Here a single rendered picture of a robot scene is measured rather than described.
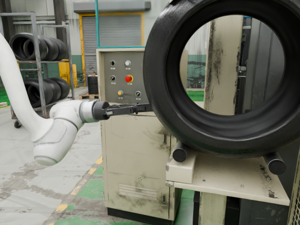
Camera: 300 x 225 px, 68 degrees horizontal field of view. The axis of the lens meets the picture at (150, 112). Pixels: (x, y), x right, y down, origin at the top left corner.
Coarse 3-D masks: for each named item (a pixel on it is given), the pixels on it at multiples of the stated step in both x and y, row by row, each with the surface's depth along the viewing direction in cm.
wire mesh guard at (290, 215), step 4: (296, 164) 98; (296, 168) 98; (296, 172) 98; (296, 176) 98; (296, 180) 98; (296, 184) 98; (292, 188) 101; (296, 188) 99; (292, 192) 100; (296, 192) 98; (292, 196) 100; (296, 196) 100; (292, 200) 101; (292, 204) 101; (292, 208) 101; (296, 208) 96; (288, 212) 104; (292, 212) 102; (296, 212) 97; (288, 216) 103; (292, 216) 100; (288, 220) 103; (292, 220) 101; (288, 224) 103
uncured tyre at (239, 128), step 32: (192, 0) 59; (224, 0) 79; (256, 0) 77; (288, 0) 53; (160, 32) 64; (192, 32) 86; (288, 32) 77; (160, 64) 65; (288, 64) 79; (160, 96) 68; (288, 96) 81; (192, 128) 66; (224, 128) 90; (256, 128) 84; (288, 128) 59
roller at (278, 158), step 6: (264, 156) 70; (270, 156) 66; (276, 156) 65; (270, 162) 64; (276, 162) 62; (282, 162) 62; (270, 168) 63; (276, 168) 63; (282, 168) 62; (276, 174) 63
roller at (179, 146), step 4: (180, 144) 74; (184, 144) 75; (176, 148) 72; (180, 148) 71; (184, 148) 72; (188, 148) 75; (176, 152) 70; (180, 152) 70; (184, 152) 70; (176, 156) 71; (180, 156) 70; (184, 156) 70; (176, 160) 71; (180, 160) 71; (184, 160) 71
